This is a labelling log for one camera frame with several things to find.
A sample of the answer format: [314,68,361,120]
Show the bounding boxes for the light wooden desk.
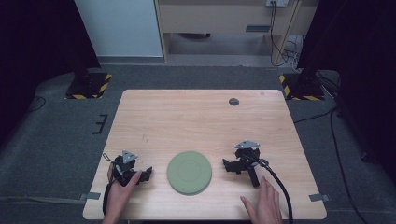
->
[154,0,320,65]

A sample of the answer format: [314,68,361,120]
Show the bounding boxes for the person's right hand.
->
[239,175,284,224]

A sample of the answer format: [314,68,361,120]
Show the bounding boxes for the thick black gripper cable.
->
[257,158,295,224]

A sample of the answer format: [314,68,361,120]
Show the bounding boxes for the wall power socket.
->
[265,0,290,8]

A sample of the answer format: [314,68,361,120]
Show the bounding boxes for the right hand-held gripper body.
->
[233,139,266,189]

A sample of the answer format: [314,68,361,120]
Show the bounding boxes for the hazard-striped black stand base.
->
[278,73,326,102]
[64,71,113,100]

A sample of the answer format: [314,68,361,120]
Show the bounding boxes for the green round plate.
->
[166,150,213,196]

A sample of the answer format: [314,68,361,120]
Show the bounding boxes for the white panel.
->
[74,0,164,58]

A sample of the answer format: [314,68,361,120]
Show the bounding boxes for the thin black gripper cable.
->
[102,152,117,217]

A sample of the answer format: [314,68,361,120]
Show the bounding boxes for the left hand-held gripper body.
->
[111,149,142,188]

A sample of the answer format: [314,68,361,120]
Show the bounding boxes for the hanging black cables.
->
[268,0,304,68]

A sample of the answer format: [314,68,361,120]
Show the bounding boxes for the grey tape piece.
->
[308,192,332,203]
[79,191,102,202]

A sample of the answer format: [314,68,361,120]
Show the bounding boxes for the person's left hand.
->
[103,162,143,218]

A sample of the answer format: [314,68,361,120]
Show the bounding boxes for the black curtain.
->
[0,0,102,148]
[296,0,396,185]

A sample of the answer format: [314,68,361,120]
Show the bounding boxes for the black floor cable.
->
[27,95,47,114]
[293,106,363,224]

